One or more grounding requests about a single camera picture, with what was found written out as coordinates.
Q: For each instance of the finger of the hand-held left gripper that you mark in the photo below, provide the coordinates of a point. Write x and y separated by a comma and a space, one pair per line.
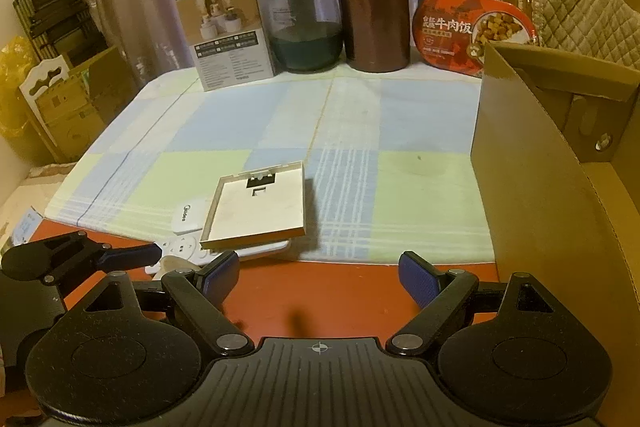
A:
132, 254

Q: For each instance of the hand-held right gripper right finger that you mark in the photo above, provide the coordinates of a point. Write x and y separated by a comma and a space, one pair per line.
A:
420, 279

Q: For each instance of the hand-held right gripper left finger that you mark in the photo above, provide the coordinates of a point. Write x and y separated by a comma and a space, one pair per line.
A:
220, 274

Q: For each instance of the white remote with round buttons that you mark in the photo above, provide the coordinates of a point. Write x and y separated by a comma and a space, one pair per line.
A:
182, 248

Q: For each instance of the beige square switch plate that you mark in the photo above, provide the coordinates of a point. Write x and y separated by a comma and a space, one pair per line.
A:
260, 207

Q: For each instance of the brown cardboard box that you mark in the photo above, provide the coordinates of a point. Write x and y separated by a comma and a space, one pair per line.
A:
545, 257

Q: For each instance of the booklet on floor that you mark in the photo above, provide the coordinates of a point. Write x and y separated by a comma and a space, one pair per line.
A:
25, 229

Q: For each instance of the red printed mat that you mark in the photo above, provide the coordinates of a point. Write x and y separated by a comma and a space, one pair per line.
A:
325, 297

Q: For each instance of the printed cardboard carton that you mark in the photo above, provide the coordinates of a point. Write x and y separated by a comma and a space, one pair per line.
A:
65, 122

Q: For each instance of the checkered tablecloth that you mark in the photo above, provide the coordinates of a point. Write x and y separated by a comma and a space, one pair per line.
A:
225, 122

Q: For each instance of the brown cardboard carton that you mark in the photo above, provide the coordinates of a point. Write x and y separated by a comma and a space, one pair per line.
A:
110, 92

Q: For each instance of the yellow plastic bag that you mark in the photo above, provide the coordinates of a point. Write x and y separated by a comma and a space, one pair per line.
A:
15, 82

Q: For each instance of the white carved wooden panel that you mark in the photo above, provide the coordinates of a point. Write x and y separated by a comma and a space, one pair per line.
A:
45, 74

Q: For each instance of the white product box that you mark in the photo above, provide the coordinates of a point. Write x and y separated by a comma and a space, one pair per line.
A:
227, 37

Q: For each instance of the red instant meal bowl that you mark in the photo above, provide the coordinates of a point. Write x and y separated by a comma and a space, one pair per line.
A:
450, 37

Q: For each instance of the black step ladder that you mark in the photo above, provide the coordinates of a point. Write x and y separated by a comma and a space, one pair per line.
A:
55, 12

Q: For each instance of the green glass jar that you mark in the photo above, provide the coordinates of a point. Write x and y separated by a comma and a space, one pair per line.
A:
305, 32

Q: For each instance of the brown metal canister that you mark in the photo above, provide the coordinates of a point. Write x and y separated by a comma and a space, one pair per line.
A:
372, 17

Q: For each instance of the quilted beige chair cover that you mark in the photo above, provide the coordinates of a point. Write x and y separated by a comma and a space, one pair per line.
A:
585, 17

